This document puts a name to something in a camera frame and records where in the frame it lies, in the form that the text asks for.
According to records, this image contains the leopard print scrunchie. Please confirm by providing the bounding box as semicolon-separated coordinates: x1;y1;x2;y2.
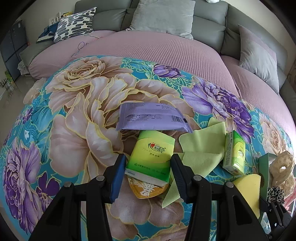
266;186;285;205

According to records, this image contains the yellow sponge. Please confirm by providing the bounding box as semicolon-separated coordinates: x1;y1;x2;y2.
233;174;261;218

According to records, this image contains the cream lace scrunchie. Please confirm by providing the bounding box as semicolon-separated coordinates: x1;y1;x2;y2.
269;151;295;198

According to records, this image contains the small green tissue pack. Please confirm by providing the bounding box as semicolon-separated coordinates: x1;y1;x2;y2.
222;131;245;176

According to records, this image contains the green microfiber cloth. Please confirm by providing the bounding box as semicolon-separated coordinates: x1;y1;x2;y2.
162;116;227;208

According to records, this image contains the purple wet wipes pack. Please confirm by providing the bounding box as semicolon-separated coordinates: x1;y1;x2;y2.
116;102;193;133

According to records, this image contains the teal white shallow box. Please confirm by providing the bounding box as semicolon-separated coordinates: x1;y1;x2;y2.
258;152;278;223

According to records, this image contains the orange sachet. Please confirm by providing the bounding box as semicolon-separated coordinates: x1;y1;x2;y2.
127;176;169;199

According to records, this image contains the floral blue tablecloth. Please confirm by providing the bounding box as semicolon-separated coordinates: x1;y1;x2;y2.
1;56;295;240

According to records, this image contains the grey pink cushion right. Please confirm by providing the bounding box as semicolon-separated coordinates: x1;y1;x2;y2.
238;25;280;94

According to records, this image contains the pink sofa seat cover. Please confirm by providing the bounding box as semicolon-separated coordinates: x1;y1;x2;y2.
29;31;295;143

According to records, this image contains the dark cabinet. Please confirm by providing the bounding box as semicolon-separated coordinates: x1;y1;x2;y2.
1;20;28;80

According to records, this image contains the blue cushion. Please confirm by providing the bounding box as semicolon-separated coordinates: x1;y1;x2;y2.
36;22;59;43

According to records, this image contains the grey sofa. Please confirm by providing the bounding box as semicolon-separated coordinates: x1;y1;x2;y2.
19;0;296;110

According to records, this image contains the black white patterned cushion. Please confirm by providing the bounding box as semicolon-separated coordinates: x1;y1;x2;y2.
53;7;96;43

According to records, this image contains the grey cushion left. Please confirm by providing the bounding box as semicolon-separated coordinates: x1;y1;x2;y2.
127;0;196;40

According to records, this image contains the grey white plush dog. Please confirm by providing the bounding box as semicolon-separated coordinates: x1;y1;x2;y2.
205;0;220;4

